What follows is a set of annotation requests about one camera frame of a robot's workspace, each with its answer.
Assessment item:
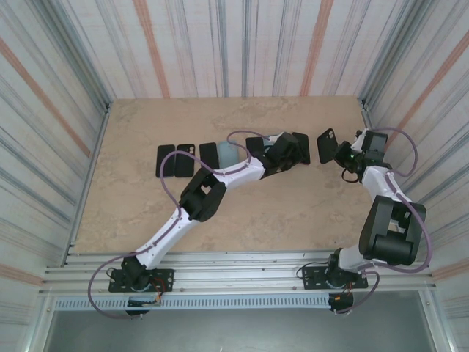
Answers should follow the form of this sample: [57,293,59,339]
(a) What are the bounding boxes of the black phone case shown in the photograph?
[175,143,196,179]
[317,128,341,165]

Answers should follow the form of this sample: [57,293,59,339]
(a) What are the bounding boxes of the aluminium side rail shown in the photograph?
[360,98,416,262]
[64,102,113,267]

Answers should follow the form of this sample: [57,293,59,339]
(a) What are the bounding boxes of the light blue phone case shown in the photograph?
[216,141,240,172]

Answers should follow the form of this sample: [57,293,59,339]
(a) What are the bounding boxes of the perforated grey cable tray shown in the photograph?
[53,296,333,312]

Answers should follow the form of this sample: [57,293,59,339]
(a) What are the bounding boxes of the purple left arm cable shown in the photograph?
[89,130,279,322]

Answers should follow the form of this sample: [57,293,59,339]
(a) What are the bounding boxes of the aluminium rail frame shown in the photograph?
[38,250,439,296]

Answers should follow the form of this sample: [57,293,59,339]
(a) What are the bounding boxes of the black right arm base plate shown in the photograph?
[300,265,369,291]

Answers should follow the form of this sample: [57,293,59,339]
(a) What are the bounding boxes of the small circuit board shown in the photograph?
[127,296,163,307]

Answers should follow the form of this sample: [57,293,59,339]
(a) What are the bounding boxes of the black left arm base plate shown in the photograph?
[108,268,174,294]

